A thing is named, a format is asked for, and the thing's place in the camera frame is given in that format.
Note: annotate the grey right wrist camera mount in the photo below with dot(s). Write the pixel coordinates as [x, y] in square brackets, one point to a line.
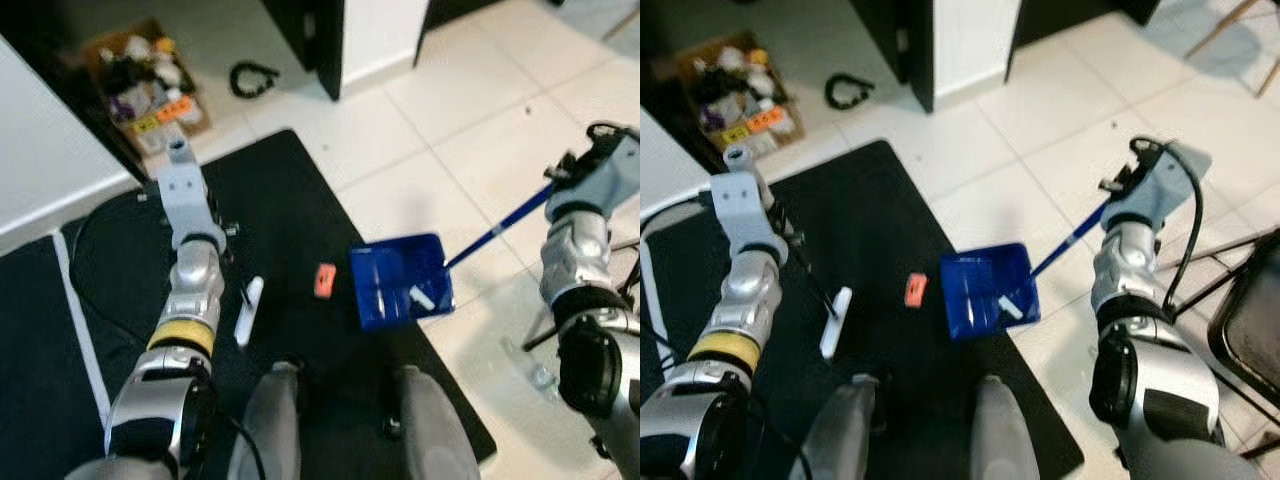
[610, 180]
[1165, 185]

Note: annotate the white chair with wooden legs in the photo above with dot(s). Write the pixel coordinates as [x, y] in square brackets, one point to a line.
[1225, 27]

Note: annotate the small orange scrap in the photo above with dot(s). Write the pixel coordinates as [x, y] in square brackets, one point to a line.
[324, 280]
[915, 290]

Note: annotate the black cabinet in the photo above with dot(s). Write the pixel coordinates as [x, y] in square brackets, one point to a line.
[890, 40]
[300, 30]
[480, 10]
[1080, 15]

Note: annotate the silver robot leg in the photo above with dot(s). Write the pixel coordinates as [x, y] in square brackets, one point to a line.
[1005, 435]
[840, 435]
[265, 430]
[430, 430]

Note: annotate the small white scrap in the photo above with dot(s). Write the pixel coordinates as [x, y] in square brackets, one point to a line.
[420, 298]
[1010, 308]

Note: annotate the silver left robot leg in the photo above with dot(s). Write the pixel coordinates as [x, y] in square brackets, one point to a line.
[265, 430]
[840, 435]

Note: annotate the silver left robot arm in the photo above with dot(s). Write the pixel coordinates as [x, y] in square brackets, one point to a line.
[750, 300]
[195, 290]

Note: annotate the clear plastic bottle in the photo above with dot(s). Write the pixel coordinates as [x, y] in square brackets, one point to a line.
[535, 375]

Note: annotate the cardboard box of clutter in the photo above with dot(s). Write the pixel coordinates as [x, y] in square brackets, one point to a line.
[150, 100]
[745, 110]

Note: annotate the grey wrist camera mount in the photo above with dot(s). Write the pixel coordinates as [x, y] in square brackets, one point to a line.
[1165, 185]
[740, 205]
[610, 180]
[185, 200]

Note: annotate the black floor mat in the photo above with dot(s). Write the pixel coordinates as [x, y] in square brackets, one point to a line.
[290, 200]
[870, 200]
[30, 350]

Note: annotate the silver right robot leg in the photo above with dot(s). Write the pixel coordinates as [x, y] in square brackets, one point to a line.
[1005, 435]
[430, 430]

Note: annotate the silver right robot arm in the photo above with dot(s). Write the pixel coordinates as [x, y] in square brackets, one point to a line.
[575, 250]
[1125, 265]

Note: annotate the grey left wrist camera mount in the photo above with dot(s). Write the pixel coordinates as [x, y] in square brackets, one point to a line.
[740, 205]
[185, 200]

